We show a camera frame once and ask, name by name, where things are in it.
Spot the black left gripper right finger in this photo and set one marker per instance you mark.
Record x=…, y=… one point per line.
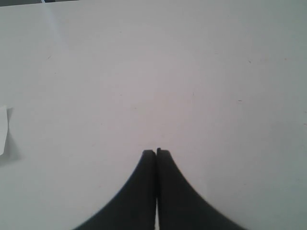
x=180, y=207

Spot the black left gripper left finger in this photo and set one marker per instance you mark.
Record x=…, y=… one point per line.
x=134, y=206

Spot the white paper slip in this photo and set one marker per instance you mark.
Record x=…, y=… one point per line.
x=3, y=128

